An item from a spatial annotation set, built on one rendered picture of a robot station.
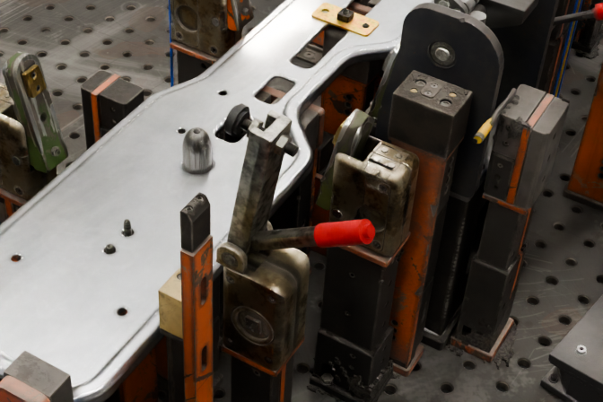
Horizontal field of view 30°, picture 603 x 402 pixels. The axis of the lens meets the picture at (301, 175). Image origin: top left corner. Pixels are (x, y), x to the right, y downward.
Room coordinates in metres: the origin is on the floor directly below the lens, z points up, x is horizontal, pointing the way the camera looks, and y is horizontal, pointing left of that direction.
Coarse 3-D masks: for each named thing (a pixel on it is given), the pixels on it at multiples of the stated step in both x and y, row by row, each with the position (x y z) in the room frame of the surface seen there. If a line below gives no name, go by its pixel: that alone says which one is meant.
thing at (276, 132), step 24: (240, 120) 0.74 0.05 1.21; (288, 120) 0.75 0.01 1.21; (264, 144) 0.72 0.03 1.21; (288, 144) 0.73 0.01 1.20; (264, 168) 0.72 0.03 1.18; (240, 192) 0.73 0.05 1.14; (264, 192) 0.73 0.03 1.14; (240, 216) 0.73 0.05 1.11; (264, 216) 0.74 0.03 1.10; (240, 240) 0.73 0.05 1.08
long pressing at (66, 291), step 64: (320, 0) 1.27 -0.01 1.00; (384, 0) 1.28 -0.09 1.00; (256, 64) 1.12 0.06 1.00; (320, 64) 1.13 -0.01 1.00; (128, 128) 0.98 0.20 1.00; (64, 192) 0.87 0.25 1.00; (128, 192) 0.87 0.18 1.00; (192, 192) 0.88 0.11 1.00; (0, 256) 0.77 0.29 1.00; (64, 256) 0.77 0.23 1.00; (128, 256) 0.78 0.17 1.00; (0, 320) 0.68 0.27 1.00; (64, 320) 0.69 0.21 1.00; (128, 320) 0.70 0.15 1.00
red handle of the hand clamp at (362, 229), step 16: (320, 224) 0.71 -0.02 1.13; (336, 224) 0.70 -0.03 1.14; (352, 224) 0.69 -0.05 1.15; (368, 224) 0.69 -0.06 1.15; (256, 240) 0.73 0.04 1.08; (272, 240) 0.73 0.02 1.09; (288, 240) 0.72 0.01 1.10; (304, 240) 0.71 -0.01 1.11; (320, 240) 0.70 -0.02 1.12; (336, 240) 0.69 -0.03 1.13; (352, 240) 0.69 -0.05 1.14; (368, 240) 0.69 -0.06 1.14
